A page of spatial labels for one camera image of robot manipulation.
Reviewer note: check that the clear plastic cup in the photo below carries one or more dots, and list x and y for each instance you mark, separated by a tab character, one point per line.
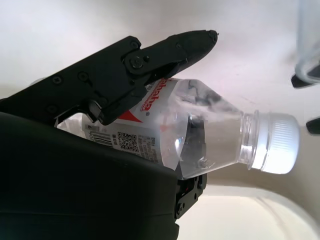
307	37

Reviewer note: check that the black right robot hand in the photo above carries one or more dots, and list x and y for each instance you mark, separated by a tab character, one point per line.
75	187

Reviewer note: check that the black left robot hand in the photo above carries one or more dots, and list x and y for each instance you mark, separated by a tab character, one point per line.
297	84

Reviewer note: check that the clear water bottle white cap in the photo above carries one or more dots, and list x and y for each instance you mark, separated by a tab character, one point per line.
225	130

